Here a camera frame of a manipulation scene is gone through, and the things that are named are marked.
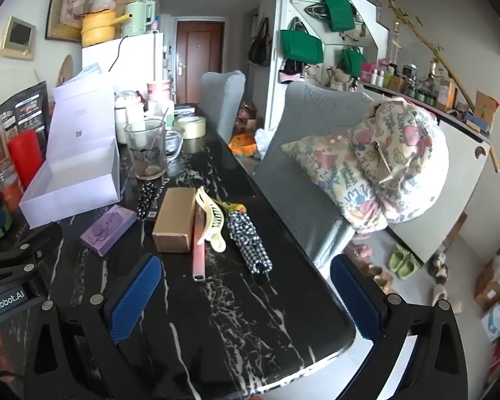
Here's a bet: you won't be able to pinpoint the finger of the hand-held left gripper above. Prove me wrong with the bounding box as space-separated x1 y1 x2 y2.
0 258 42 286
0 222 64 262

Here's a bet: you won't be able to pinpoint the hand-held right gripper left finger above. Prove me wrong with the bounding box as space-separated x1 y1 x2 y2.
23 253 164 400

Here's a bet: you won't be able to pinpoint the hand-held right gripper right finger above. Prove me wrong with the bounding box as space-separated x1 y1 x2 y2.
329 253 472 400

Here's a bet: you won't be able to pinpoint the small purple box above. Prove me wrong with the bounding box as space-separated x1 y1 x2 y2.
80 205 137 256

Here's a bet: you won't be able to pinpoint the pink pen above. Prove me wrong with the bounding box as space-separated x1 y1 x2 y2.
192 207 208 283

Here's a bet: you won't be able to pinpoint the gold rectangular box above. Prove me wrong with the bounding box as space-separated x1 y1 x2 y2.
152 187 197 253

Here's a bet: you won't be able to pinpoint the white gift box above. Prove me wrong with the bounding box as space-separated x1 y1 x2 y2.
19 78 122 228

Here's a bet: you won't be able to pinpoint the black polka dot scrunchie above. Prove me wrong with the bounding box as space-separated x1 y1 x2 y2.
137 182 160 221

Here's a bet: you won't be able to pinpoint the cream hair claw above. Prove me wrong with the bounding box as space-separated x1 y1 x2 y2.
195 186 228 253

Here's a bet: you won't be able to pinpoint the black white checkered scrunchie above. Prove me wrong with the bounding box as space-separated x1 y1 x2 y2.
227 210 273 276

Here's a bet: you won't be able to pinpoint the yellow green hair tie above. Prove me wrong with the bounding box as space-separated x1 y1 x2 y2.
217 201 247 215

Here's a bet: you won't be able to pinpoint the green slippers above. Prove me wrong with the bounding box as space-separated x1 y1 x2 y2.
388 245 422 279

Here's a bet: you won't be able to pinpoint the red cylindrical canister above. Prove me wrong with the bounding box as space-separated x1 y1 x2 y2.
7 129 43 189

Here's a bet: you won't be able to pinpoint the black printed snack bag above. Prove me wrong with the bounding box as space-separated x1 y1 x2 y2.
0 81 51 144

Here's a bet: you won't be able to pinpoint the cardboard box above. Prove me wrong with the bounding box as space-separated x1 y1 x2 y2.
474 252 500 308

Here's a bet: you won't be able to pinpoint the glass mug with cartoon print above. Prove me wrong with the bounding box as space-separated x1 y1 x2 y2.
124 119 168 179

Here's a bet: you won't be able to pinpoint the floral padded jacket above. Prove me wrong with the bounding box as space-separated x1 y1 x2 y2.
281 96 450 234

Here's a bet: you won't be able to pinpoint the white cabinet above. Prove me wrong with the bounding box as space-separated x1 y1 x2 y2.
358 81 493 264

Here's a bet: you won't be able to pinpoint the small clear glass cup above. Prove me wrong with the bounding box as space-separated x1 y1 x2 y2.
164 130 185 160

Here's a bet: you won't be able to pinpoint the metal stirrer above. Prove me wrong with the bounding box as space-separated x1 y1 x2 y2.
147 107 170 157

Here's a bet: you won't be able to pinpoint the woven straw fan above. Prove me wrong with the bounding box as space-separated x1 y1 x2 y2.
57 54 74 87

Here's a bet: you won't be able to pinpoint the grey chair with leaf cover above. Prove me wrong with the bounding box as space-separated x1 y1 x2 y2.
253 81 385 268
200 70 247 145

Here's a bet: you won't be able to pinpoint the beige tape roll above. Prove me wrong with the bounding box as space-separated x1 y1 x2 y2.
175 116 207 139

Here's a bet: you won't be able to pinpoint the orange cloth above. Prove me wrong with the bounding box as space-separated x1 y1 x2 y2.
228 133 258 158

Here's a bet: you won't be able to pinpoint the pink paper cup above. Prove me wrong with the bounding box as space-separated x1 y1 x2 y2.
146 81 173 114

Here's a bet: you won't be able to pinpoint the white refrigerator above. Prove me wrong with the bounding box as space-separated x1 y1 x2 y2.
82 32 164 94

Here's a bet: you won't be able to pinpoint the yellow pot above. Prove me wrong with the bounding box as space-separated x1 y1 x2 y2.
81 10 131 47

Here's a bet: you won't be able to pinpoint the row of bottles and jars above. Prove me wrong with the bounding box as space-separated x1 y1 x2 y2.
359 21 460 111

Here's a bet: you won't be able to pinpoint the large framed picture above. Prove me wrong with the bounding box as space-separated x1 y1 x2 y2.
45 0 93 43

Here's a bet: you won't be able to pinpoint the green tote bag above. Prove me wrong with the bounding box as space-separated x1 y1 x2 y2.
306 0 356 33
279 17 325 64
341 46 367 78

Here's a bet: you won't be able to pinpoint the brown wooden door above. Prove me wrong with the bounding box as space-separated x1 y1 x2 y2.
176 21 225 105

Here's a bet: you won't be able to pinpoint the pale green kettle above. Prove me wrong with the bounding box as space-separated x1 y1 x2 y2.
122 0 156 37

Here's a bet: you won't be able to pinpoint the bamboo branch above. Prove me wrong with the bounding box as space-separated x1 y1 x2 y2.
374 0 500 173

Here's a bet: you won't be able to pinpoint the dark hanging handbag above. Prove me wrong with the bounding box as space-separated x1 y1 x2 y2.
248 17 273 66

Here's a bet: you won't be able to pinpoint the small gold picture frame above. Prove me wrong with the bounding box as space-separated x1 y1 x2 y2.
0 16 37 60

